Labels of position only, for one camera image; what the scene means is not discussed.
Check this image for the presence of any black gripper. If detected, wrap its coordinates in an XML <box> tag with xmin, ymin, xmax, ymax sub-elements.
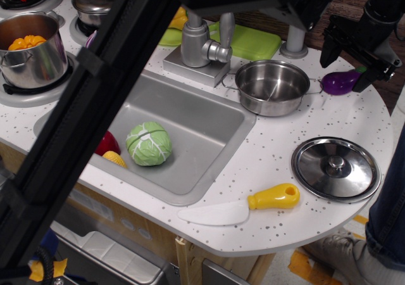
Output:
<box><xmin>320</xmin><ymin>0</ymin><xmax>404</xmax><ymax>92</ymax></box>

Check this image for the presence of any purple toy eggplant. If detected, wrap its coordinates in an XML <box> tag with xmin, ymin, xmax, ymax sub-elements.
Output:
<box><xmin>321</xmin><ymin>66</ymin><xmax>367</xmax><ymax>96</ymax></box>

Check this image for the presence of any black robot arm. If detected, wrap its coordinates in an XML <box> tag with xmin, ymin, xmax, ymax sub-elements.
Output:
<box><xmin>1</xmin><ymin>0</ymin><xmax>331</xmax><ymax>276</ymax></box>

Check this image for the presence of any shallow steel pan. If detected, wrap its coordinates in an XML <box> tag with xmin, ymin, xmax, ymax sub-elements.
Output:
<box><xmin>224</xmin><ymin>60</ymin><xmax>324</xmax><ymax>117</ymax></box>

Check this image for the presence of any steel pot lid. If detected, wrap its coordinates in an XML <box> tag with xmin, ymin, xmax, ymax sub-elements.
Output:
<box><xmin>291</xmin><ymin>137</ymin><xmax>382</xmax><ymax>203</ymax></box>

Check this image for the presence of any small lidded steel pot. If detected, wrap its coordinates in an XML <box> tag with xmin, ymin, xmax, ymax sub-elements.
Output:
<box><xmin>71</xmin><ymin>0</ymin><xmax>115</xmax><ymax>28</ymax></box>

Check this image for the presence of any tall steel pot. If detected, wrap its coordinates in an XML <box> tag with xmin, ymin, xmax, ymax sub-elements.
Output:
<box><xmin>1</xmin><ymin>12</ymin><xmax>69</xmax><ymax>89</ymax></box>

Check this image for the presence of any green cutting board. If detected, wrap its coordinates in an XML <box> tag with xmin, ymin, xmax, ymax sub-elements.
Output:
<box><xmin>207</xmin><ymin>20</ymin><xmax>282</xmax><ymax>61</ymax></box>

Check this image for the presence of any silver toy faucet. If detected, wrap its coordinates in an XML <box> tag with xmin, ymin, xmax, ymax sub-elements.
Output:
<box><xmin>163</xmin><ymin>12</ymin><xmax>235</xmax><ymax>87</ymax></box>

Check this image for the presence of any grey toy sink basin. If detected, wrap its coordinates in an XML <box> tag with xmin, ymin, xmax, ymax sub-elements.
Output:
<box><xmin>33</xmin><ymin>69</ymin><xmax>258</xmax><ymax>207</ymax></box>

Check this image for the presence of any blue jeans leg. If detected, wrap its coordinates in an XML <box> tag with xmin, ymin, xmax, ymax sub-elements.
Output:
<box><xmin>366</xmin><ymin>132</ymin><xmax>404</xmax><ymax>272</ymax></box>

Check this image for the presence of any yellow toy bell pepper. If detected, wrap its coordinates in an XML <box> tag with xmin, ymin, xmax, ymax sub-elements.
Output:
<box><xmin>168</xmin><ymin>7</ymin><xmax>189</xmax><ymax>30</ymax></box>

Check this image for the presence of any light green toy plate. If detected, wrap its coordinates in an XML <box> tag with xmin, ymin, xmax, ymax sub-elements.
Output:
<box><xmin>159</xmin><ymin>28</ymin><xmax>182</xmax><ymax>46</ymax></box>

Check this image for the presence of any grey sneaker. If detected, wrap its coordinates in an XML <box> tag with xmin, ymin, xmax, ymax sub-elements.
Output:
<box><xmin>303</xmin><ymin>233</ymin><xmax>379</xmax><ymax>285</ymax></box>

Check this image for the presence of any green toy cabbage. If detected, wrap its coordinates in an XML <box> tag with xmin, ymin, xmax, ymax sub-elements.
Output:
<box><xmin>125</xmin><ymin>122</ymin><xmax>172</xmax><ymax>167</ymax></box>

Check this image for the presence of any red toy pepper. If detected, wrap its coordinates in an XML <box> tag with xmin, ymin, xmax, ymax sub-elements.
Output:
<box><xmin>94</xmin><ymin>130</ymin><xmax>121</xmax><ymax>156</ymax></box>

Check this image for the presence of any yellow toy corn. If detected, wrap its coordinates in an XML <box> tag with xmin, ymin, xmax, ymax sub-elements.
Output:
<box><xmin>102</xmin><ymin>151</ymin><xmax>127</xmax><ymax>168</ymax></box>

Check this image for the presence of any purple toy onion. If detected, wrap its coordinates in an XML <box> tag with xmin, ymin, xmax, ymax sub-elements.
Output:
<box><xmin>84</xmin><ymin>30</ymin><xmax>97</xmax><ymax>48</ymax></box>

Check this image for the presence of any wooden toy kitchen cabinet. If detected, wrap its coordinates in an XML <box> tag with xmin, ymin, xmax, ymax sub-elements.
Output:
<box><xmin>0</xmin><ymin>141</ymin><xmax>276</xmax><ymax>285</ymax></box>

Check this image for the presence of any orange toy pumpkin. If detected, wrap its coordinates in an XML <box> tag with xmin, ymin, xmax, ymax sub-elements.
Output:
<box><xmin>8</xmin><ymin>35</ymin><xmax>46</xmax><ymax>51</ymax></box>

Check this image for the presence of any grey stove burner front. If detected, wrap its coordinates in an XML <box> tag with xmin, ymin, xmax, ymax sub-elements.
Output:
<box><xmin>1</xmin><ymin>52</ymin><xmax>77</xmax><ymax>108</ymax></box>

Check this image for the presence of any grey support post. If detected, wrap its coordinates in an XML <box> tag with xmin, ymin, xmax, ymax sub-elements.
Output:
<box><xmin>280</xmin><ymin>25</ymin><xmax>308</xmax><ymax>60</ymax></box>

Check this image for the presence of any yellow handled toy knife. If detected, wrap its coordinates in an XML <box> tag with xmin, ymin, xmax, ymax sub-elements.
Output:
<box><xmin>177</xmin><ymin>183</ymin><xmax>301</xmax><ymax>226</ymax></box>

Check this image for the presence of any black cable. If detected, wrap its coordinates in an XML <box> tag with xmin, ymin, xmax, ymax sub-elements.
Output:
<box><xmin>31</xmin><ymin>246</ymin><xmax>56</xmax><ymax>285</ymax></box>

